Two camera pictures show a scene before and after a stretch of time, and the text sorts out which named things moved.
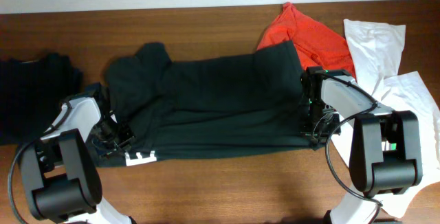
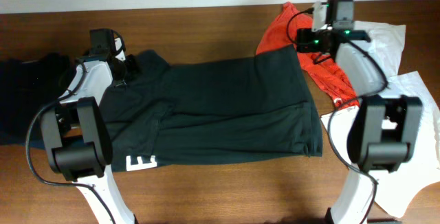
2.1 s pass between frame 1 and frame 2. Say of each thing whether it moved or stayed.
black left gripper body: moved
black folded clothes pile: stayed
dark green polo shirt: moved
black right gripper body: moved
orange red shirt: stayed
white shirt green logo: stayed
